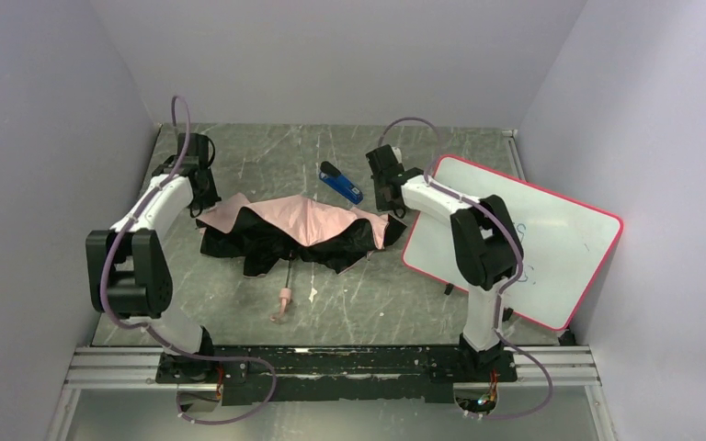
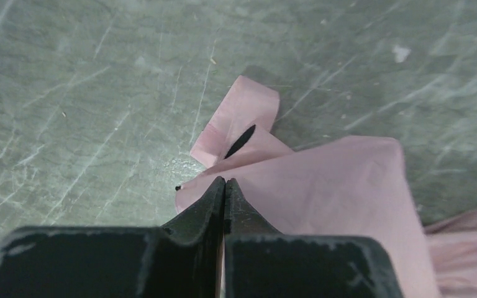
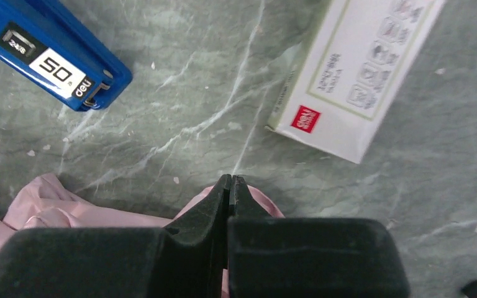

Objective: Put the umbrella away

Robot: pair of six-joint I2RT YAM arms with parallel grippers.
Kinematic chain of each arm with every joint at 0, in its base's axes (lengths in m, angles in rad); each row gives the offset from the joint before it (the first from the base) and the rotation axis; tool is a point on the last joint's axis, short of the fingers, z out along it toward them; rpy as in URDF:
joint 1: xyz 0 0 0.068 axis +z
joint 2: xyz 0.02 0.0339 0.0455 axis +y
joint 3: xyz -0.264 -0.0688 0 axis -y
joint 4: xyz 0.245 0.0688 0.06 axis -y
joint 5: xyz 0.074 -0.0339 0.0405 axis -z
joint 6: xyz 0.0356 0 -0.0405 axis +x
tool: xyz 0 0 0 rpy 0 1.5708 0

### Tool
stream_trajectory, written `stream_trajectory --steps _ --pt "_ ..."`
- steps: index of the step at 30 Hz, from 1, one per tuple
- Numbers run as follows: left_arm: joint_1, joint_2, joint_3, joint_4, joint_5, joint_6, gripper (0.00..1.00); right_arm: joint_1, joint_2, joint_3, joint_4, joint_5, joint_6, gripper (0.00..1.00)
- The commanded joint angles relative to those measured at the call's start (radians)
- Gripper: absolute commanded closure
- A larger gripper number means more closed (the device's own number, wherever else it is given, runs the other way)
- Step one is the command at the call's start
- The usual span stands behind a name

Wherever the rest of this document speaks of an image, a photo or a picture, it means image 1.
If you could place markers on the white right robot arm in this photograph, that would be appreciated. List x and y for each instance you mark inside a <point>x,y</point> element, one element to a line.
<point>485,245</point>

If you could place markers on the pink framed whiteboard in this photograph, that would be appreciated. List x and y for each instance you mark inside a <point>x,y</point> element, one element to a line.
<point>565,242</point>

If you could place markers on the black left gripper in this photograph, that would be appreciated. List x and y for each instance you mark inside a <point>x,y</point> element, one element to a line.
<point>203,198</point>

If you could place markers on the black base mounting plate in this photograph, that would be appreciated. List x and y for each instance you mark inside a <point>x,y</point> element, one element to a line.
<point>250,373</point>

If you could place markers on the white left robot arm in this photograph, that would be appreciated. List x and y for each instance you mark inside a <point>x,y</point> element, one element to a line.
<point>128,273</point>

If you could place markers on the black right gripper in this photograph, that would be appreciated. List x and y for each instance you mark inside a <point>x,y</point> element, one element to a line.
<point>386,198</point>

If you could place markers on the blue and black stapler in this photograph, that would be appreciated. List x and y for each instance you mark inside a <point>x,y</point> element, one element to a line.
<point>335,179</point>

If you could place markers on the aluminium rail frame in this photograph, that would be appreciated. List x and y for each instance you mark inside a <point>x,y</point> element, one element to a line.
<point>134,368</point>

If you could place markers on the pink and black folding umbrella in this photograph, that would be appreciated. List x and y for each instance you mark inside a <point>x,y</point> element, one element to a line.
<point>294,228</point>

